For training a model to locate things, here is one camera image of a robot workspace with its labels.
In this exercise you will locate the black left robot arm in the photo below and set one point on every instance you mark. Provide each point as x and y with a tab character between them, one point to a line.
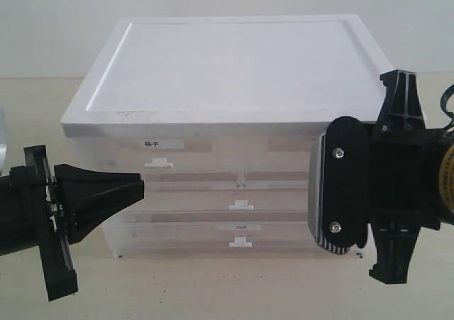
67	217

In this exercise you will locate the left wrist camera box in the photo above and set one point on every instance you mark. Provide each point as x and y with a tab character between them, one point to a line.
3	139

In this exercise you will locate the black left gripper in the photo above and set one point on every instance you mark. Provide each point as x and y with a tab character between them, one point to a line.
34	212

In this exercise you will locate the white translucent drawer cabinet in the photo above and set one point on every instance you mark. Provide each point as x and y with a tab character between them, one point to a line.
236	77

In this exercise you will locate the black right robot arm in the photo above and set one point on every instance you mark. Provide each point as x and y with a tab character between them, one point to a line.
438	176

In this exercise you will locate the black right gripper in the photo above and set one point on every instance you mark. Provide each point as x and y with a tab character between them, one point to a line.
400	204

